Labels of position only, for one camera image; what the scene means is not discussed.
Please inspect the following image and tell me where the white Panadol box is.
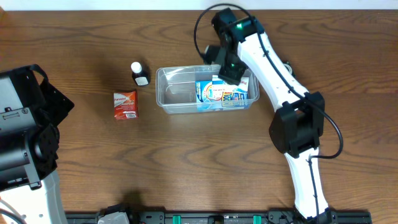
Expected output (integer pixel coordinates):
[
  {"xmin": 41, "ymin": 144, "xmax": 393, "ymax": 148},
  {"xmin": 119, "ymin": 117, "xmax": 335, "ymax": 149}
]
[{"xmin": 212, "ymin": 75, "xmax": 249, "ymax": 94}]

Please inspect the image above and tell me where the blue Cool Fever box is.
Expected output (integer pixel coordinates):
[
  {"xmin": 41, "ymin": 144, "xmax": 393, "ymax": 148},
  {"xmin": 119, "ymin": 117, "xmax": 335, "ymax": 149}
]
[{"xmin": 195, "ymin": 80, "xmax": 248, "ymax": 111}]

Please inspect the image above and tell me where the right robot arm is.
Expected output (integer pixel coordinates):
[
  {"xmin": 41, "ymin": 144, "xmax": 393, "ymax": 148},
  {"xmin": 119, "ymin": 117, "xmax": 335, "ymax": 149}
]
[{"xmin": 203, "ymin": 7, "xmax": 328, "ymax": 220}]

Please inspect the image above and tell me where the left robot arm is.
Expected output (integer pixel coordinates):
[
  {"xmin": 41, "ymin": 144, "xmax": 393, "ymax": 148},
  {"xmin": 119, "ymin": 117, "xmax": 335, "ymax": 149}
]
[{"xmin": 1, "ymin": 64, "xmax": 74, "ymax": 223}]

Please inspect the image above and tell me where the clear plastic container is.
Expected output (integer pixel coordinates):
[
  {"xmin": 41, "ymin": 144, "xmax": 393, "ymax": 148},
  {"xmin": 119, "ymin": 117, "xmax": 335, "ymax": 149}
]
[{"xmin": 155, "ymin": 65, "xmax": 259, "ymax": 114}]

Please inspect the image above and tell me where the dark medicine bottle white cap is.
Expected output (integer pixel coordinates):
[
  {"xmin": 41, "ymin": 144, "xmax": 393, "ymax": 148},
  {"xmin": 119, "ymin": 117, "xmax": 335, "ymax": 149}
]
[{"xmin": 131, "ymin": 62, "xmax": 150, "ymax": 86}]

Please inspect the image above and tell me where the red Panadol box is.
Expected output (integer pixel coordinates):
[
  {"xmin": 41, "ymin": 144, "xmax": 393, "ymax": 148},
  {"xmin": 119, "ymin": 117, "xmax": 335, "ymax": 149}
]
[{"xmin": 114, "ymin": 91, "xmax": 138, "ymax": 119}]

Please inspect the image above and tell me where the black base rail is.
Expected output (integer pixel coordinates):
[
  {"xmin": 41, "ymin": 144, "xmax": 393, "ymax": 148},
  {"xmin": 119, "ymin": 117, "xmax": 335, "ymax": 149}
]
[{"xmin": 66, "ymin": 204, "xmax": 372, "ymax": 224}]

